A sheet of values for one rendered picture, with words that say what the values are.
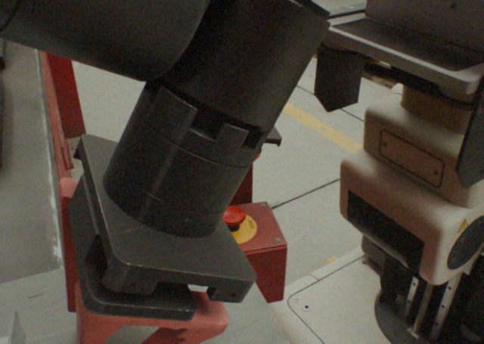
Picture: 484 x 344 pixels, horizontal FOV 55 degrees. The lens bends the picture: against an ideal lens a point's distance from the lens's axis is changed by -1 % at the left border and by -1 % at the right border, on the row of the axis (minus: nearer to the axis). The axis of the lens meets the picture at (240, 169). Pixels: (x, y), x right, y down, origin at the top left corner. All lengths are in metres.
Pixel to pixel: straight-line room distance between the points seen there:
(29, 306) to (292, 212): 1.70
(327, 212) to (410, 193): 1.24
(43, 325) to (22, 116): 0.58
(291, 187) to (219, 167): 1.93
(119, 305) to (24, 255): 0.38
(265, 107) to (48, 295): 0.21
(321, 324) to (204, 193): 1.05
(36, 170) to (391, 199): 0.53
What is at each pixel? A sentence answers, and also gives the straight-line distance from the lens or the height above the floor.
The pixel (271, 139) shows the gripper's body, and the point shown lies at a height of 0.88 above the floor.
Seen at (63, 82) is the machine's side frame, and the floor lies 0.32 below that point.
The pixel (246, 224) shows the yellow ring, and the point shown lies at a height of 0.78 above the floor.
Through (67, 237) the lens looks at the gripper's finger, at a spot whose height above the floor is 1.07.
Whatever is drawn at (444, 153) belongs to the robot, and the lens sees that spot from 0.73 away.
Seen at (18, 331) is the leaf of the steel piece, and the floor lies 1.01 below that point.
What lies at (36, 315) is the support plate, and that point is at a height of 1.00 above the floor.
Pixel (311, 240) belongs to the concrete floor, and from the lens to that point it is 1.86.
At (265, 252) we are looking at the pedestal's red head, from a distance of 0.67.
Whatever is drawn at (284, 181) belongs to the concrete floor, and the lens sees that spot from 2.15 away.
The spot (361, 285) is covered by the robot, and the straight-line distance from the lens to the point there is 1.33.
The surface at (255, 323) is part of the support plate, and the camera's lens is 0.30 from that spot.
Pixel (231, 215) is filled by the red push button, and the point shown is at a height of 0.81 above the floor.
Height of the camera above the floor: 1.23
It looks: 34 degrees down
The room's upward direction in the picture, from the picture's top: straight up
